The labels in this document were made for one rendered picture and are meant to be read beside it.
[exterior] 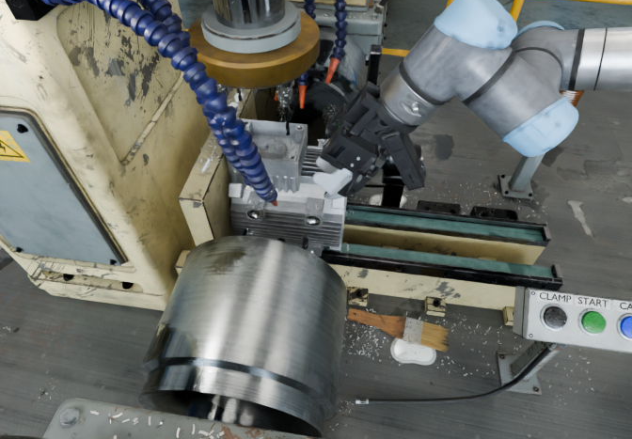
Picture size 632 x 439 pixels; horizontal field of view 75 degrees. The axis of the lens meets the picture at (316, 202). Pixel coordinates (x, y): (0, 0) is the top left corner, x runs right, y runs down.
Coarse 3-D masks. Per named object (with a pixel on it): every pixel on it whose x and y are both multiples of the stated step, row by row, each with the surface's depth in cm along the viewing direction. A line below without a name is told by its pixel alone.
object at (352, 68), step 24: (360, 48) 94; (312, 72) 82; (336, 72) 82; (360, 72) 89; (264, 96) 88; (312, 96) 86; (336, 96) 85; (312, 120) 91; (336, 120) 86; (312, 144) 96
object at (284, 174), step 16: (256, 128) 74; (272, 128) 73; (304, 128) 72; (256, 144) 73; (272, 144) 71; (288, 144) 73; (304, 144) 70; (272, 160) 66; (288, 160) 66; (240, 176) 69; (272, 176) 68; (288, 176) 68
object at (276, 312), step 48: (240, 240) 53; (192, 288) 50; (240, 288) 48; (288, 288) 50; (336, 288) 55; (192, 336) 45; (240, 336) 44; (288, 336) 46; (336, 336) 52; (144, 384) 48; (192, 384) 42; (240, 384) 42; (288, 384) 44; (336, 384) 51; (288, 432) 50
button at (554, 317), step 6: (552, 306) 56; (546, 312) 56; (552, 312) 56; (558, 312) 56; (564, 312) 56; (546, 318) 56; (552, 318) 56; (558, 318) 56; (564, 318) 56; (546, 324) 56; (552, 324) 56; (558, 324) 56; (564, 324) 56
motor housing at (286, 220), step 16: (304, 160) 71; (304, 176) 69; (288, 192) 70; (304, 192) 70; (320, 192) 70; (240, 208) 71; (272, 208) 70; (288, 208) 70; (304, 208) 70; (240, 224) 72; (256, 224) 72; (272, 224) 71; (288, 224) 71; (304, 224) 71; (336, 224) 70; (288, 240) 74; (320, 240) 73; (336, 240) 72
